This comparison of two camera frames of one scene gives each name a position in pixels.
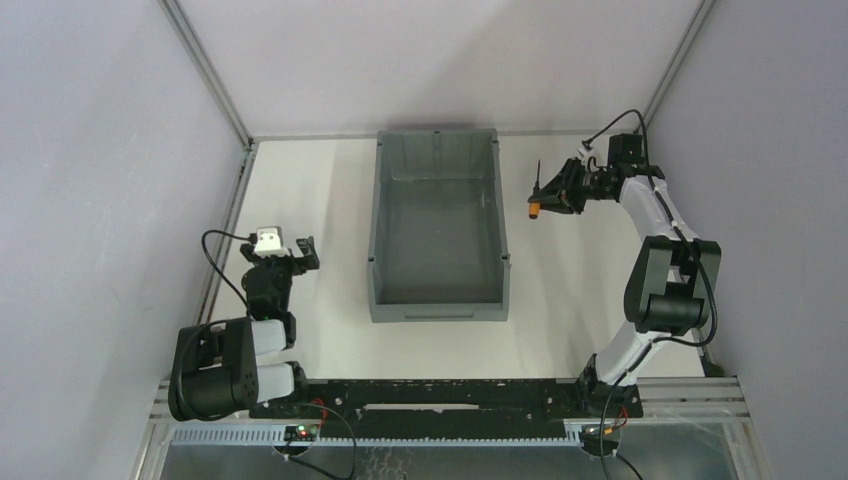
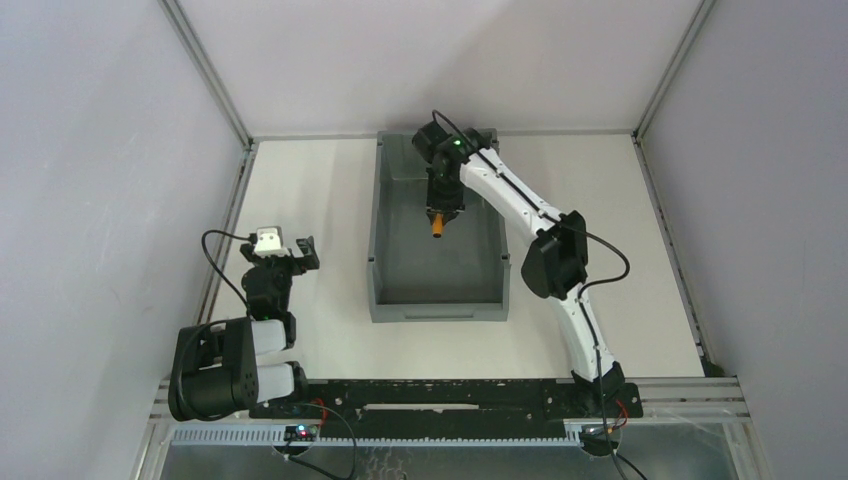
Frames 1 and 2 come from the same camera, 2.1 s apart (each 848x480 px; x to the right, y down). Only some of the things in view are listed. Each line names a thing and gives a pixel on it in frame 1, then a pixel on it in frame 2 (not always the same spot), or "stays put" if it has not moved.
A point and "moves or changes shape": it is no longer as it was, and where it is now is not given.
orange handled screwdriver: x=534 y=206 moves or changes shape
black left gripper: x=285 y=262 stays put
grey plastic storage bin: x=437 y=251 stays put
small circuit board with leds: x=300 y=433 stays put
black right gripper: x=573 y=187 → x=439 y=210
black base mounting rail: x=449 y=408 stays put
